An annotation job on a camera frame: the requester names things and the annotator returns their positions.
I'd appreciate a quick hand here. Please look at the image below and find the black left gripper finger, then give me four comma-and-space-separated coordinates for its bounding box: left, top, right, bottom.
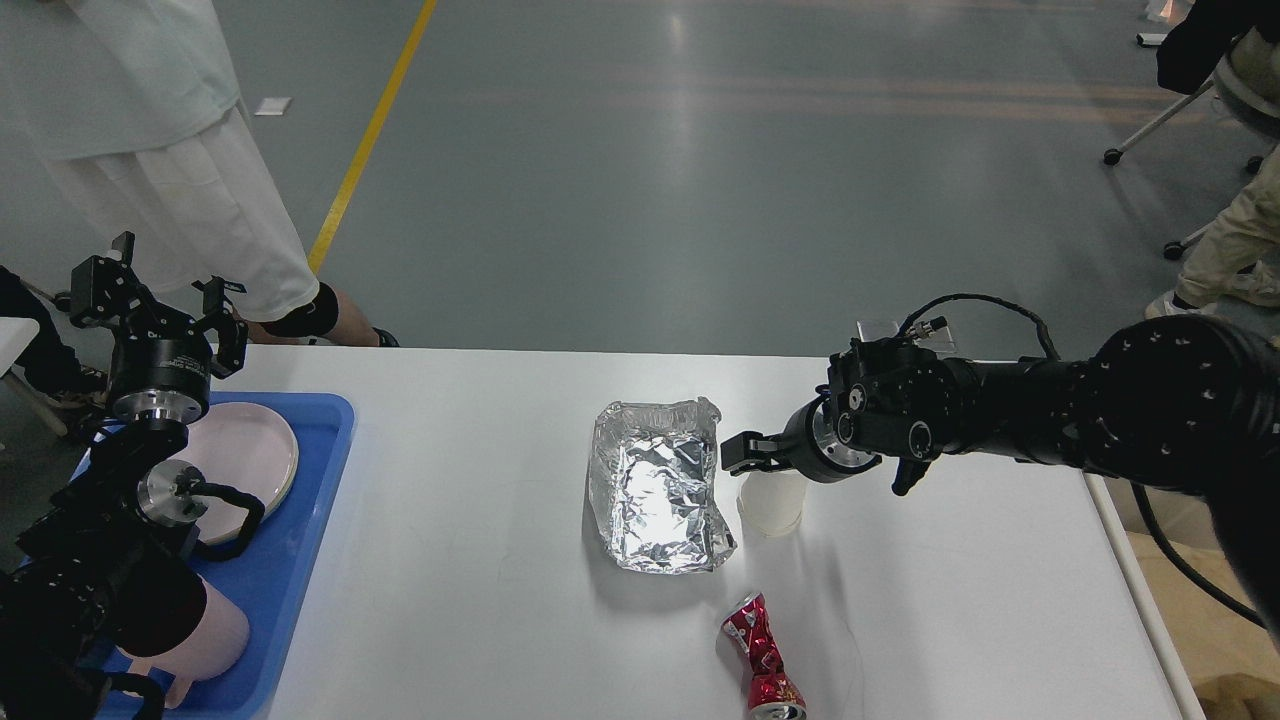
68, 232, 166, 338
191, 275, 248, 379

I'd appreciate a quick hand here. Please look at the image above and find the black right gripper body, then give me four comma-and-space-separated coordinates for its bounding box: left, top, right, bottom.
782, 397, 882, 484

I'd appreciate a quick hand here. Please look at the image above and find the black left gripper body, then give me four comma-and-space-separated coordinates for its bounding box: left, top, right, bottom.
106, 334, 212, 423

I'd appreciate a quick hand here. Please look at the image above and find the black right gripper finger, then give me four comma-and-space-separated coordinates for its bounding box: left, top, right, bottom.
719, 430, 791, 475

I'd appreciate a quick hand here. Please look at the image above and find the white paper cup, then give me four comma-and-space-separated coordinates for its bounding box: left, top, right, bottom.
737, 469, 810, 537

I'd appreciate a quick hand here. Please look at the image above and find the aluminium foil tray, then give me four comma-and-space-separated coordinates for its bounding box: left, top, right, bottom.
586, 397, 737, 577

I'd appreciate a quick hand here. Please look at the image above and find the pink plate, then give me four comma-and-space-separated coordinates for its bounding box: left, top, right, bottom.
175, 402, 300, 518

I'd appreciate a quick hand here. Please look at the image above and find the crushed red soda can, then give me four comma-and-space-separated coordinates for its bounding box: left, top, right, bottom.
719, 592, 808, 719

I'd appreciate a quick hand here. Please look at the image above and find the pink mug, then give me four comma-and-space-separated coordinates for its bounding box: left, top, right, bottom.
116, 577, 250, 708

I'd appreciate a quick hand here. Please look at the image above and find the brown paper bag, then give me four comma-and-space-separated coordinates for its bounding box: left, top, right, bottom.
1126, 532, 1279, 719

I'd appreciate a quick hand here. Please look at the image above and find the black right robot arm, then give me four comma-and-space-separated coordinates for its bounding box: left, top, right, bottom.
719, 310, 1279, 635

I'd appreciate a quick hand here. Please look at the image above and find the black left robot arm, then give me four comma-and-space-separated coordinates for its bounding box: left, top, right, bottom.
3, 231, 265, 719

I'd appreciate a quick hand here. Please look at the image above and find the black and white sneaker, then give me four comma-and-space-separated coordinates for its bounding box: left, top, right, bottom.
1, 266, 108, 409

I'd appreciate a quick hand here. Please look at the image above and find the clear plastic piece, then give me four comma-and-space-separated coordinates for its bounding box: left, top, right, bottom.
856, 319, 908, 343
909, 316, 957, 357

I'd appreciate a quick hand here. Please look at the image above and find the person in white shorts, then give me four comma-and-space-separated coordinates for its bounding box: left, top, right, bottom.
3, 1, 396, 347

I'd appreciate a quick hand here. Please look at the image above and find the blue plastic tray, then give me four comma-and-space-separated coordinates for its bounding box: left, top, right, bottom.
70, 391, 358, 717

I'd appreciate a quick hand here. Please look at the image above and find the person in beige trousers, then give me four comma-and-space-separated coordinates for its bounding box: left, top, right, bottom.
1144, 149, 1279, 319

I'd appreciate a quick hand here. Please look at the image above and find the beige plastic bin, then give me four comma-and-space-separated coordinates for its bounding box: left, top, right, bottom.
1085, 475, 1277, 719

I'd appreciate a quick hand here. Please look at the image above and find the white office chair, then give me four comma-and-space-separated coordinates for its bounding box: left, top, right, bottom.
1100, 1, 1277, 261

